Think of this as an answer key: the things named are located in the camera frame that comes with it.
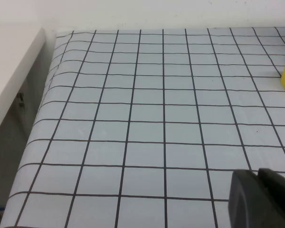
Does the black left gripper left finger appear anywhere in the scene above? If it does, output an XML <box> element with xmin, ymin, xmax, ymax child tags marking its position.
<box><xmin>228</xmin><ymin>169</ymin><xmax>284</xmax><ymax>228</ymax></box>

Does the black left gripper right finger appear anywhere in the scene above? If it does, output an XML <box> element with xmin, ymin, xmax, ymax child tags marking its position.
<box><xmin>258</xmin><ymin>168</ymin><xmax>285</xmax><ymax>228</ymax></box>

